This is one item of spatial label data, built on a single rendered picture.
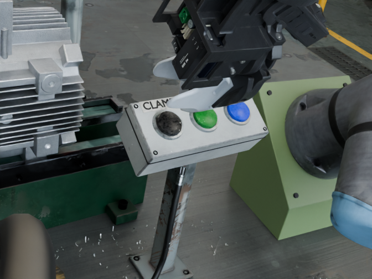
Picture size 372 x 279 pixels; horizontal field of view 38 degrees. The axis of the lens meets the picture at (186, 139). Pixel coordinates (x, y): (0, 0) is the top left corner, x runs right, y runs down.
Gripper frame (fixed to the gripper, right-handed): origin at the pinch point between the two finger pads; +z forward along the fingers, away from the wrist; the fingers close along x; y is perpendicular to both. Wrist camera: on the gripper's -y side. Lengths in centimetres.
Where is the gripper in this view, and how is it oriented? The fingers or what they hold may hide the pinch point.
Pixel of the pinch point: (192, 98)
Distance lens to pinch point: 55.0
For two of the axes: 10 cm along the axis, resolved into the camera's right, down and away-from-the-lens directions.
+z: -4.2, 4.6, 7.8
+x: 3.7, 8.7, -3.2
